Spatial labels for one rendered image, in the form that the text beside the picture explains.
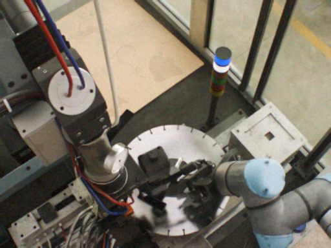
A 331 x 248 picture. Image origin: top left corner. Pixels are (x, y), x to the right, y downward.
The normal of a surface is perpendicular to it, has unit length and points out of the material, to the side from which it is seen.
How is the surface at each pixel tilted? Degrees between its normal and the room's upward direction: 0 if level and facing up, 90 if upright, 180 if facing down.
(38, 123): 0
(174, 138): 0
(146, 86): 0
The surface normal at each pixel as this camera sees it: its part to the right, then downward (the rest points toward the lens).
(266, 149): -0.01, -0.46
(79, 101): 0.41, 0.18
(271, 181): 0.43, -0.14
